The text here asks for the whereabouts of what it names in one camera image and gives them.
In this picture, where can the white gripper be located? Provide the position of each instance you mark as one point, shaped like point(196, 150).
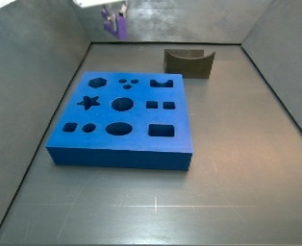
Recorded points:
point(106, 12)

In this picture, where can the purple double-square peg object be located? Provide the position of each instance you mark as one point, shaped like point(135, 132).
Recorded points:
point(117, 27)

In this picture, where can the black curved holder stand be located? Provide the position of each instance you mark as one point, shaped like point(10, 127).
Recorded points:
point(189, 62)

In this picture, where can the blue foam shape board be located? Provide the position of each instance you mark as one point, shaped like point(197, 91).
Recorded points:
point(126, 120)

